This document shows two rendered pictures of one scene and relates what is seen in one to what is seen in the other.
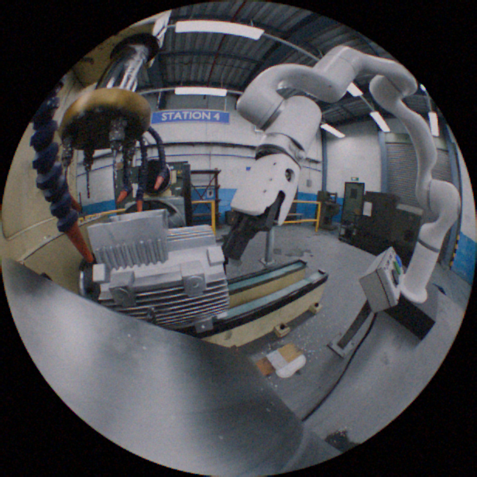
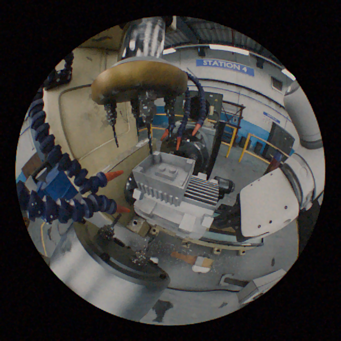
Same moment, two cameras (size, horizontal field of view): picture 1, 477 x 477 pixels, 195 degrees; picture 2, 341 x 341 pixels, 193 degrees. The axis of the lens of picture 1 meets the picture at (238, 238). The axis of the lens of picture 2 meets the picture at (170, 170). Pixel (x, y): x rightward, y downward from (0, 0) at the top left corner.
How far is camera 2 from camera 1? 0.14 m
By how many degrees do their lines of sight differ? 46
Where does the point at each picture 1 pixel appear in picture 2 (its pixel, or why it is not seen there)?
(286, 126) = (320, 168)
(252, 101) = (306, 109)
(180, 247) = (190, 202)
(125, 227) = (156, 182)
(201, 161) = (232, 96)
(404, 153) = not seen: outside the picture
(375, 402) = (193, 311)
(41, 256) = not seen: hidden behind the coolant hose
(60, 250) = not seen: hidden behind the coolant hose
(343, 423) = (178, 304)
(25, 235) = (93, 154)
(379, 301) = (241, 295)
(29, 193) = (93, 129)
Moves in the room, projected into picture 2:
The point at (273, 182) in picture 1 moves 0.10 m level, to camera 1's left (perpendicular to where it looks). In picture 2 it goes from (269, 226) to (216, 187)
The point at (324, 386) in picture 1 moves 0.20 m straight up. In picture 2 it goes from (197, 286) to (217, 303)
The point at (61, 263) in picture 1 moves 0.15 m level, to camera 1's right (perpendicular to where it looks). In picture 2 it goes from (115, 181) to (141, 230)
